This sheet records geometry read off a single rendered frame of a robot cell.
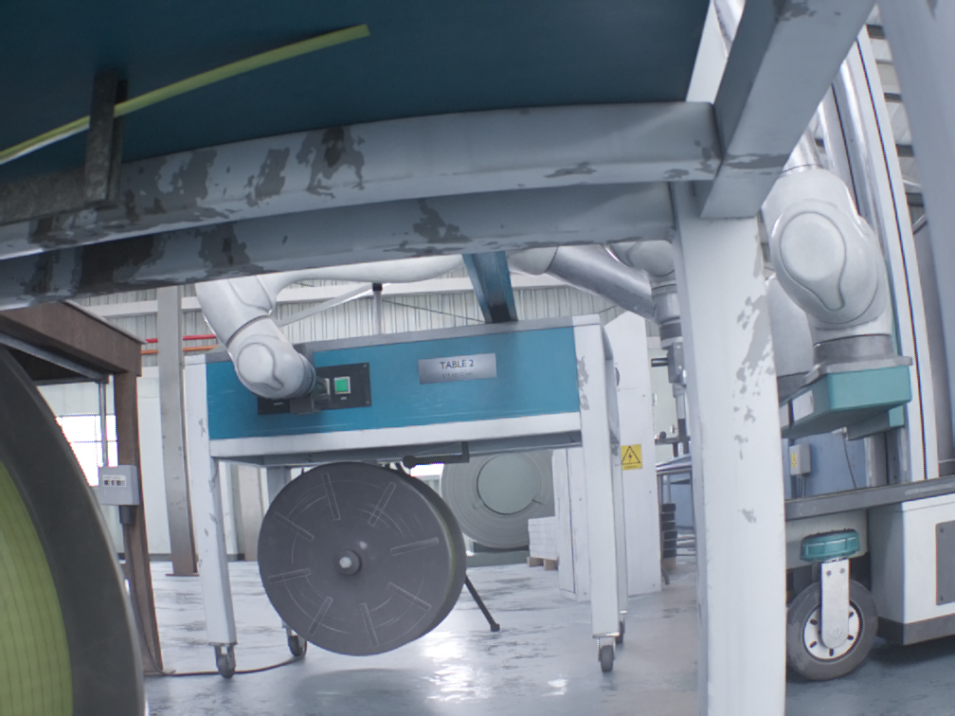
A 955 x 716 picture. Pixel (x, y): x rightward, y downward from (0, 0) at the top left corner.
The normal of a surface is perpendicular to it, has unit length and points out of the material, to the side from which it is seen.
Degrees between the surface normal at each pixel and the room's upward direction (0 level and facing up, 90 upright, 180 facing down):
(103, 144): 90
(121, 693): 90
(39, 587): 77
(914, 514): 90
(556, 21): 180
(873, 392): 90
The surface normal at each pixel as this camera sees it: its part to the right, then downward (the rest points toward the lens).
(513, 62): 0.07, 0.99
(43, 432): -0.08, -0.14
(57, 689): 1.00, 0.02
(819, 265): -0.49, -0.06
